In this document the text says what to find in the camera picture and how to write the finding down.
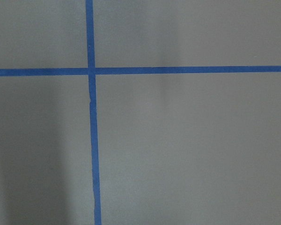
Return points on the blue tape strip crosswise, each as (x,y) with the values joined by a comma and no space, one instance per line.
(137,70)

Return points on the blue tape strip lengthwise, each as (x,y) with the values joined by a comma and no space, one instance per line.
(93,112)

